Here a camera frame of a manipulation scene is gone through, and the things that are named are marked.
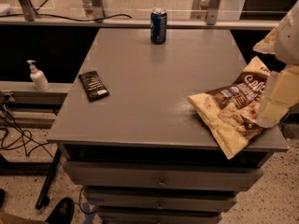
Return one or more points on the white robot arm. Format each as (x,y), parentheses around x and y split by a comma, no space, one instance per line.
(287,38)

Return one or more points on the brown and cream chip bag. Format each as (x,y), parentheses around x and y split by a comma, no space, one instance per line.
(230,112)

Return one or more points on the black metal stand leg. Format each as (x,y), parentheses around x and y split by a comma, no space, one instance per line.
(43,199)

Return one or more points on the white pump soap bottle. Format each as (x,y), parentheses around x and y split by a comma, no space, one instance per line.
(38,77)

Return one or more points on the dark brown snack bar packet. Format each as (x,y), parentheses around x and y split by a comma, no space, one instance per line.
(93,86)

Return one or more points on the grey drawer cabinet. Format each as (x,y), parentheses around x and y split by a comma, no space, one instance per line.
(142,154)

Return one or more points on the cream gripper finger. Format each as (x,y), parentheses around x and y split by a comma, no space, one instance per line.
(280,94)

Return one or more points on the blue pepsi can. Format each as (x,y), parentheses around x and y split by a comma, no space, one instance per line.
(158,25)

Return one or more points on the black shoe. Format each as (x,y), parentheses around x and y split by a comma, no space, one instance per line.
(62,213)

